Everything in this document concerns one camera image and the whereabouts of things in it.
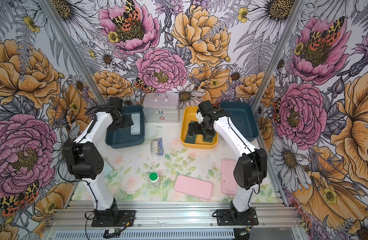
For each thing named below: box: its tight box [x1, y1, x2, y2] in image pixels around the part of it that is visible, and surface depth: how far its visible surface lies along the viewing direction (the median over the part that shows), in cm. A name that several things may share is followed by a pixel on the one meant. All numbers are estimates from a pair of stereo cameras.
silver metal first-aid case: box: [142, 92, 180, 123], surface depth 111 cm
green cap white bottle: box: [149, 172, 161, 187], surface depth 80 cm
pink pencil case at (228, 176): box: [221, 158, 237, 195], surface depth 86 cm
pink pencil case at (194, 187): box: [174, 175, 214, 200], surface depth 85 cm
